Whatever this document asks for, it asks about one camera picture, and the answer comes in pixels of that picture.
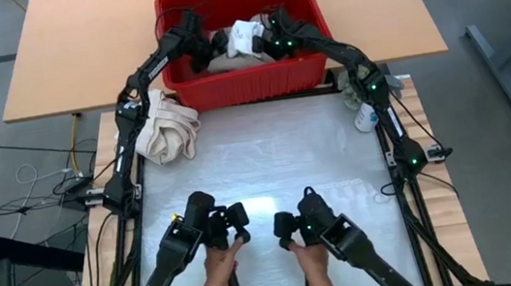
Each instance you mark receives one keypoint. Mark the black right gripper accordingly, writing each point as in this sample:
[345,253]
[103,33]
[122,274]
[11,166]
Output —
[277,42]

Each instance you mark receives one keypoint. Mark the white spray bottle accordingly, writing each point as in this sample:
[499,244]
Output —
[366,119]

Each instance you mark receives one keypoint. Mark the red plastic laundry bin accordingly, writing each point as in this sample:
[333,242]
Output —
[248,85]

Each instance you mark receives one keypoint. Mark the black aluminium table frame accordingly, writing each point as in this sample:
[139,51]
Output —
[413,241]

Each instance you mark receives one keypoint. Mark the small white cloth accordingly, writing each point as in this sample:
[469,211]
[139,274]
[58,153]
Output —
[245,37]

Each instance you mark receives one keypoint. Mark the small potted green plant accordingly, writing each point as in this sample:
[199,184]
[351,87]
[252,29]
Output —
[351,94]

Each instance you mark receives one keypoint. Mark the cream canvas tote bag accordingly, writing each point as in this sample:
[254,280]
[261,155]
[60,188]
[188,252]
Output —
[171,129]

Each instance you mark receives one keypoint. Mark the person's hand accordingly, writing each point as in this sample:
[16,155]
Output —
[219,264]
[311,256]

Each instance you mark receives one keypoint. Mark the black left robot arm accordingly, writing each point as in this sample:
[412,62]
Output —
[126,144]

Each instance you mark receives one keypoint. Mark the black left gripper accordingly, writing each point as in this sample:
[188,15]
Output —
[207,51]

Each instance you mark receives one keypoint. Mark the khaki garment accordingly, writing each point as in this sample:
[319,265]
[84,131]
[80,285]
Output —
[236,62]

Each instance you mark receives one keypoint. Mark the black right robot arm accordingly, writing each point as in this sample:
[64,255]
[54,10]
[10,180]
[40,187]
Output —
[379,98]

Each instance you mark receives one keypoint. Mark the large light wooden desk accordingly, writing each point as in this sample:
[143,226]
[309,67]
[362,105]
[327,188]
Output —
[78,47]

